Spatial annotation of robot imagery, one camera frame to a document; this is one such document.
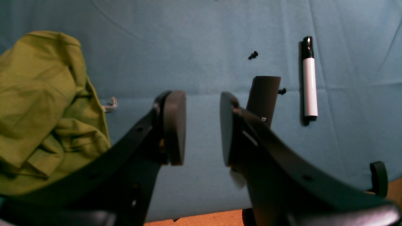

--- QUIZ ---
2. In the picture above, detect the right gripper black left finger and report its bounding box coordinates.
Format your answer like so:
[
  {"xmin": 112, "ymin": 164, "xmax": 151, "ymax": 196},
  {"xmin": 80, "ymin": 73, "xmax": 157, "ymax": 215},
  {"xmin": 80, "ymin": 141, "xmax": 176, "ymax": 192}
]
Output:
[{"xmin": 1, "ymin": 90, "xmax": 186, "ymax": 226}]

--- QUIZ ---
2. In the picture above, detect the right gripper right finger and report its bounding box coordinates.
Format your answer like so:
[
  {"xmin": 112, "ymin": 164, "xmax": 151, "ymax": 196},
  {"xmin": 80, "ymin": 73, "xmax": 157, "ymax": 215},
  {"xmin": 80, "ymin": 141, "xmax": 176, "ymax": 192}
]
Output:
[{"xmin": 220, "ymin": 92, "xmax": 401, "ymax": 226}]

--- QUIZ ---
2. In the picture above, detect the black remote control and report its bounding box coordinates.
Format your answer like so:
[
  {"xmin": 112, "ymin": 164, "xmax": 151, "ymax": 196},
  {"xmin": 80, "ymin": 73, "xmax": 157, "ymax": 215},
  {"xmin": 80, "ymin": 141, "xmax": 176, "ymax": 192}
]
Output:
[{"xmin": 246, "ymin": 76, "xmax": 281, "ymax": 127}]

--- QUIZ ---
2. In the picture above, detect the olive green t-shirt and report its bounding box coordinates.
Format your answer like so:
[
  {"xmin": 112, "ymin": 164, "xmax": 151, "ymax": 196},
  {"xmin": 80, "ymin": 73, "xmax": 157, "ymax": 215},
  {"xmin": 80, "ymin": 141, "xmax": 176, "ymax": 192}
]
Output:
[{"xmin": 0, "ymin": 30, "xmax": 111, "ymax": 196}]

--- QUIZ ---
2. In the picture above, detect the light blue table cloth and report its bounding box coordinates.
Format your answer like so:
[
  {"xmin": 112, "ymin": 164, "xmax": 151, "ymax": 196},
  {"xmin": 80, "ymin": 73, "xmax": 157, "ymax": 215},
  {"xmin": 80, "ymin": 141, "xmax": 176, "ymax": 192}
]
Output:
[{"xmin": 1, "ymin": 0, "xmax": 402, "ymax": 222}]

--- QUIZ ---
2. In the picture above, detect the small black screw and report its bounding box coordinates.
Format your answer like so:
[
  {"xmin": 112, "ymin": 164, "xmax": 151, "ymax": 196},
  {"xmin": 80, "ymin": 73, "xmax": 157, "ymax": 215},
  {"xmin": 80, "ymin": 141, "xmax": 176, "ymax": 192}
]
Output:
[
  {"xmin": 247, "ymin": 51, "xmax": 259, "ymax": 60},
  {"xmin": 278, "ymin": 88, "xmax": 287, "ymax": 95}
]

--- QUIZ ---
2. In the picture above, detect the black and white marker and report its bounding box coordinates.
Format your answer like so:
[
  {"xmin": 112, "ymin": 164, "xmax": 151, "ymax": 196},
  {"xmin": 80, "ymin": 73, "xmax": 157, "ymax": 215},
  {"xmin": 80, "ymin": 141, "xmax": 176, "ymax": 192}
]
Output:
[{"xmin": 301, "ymin": 36, "xmax": 318, "ymax": 121}]

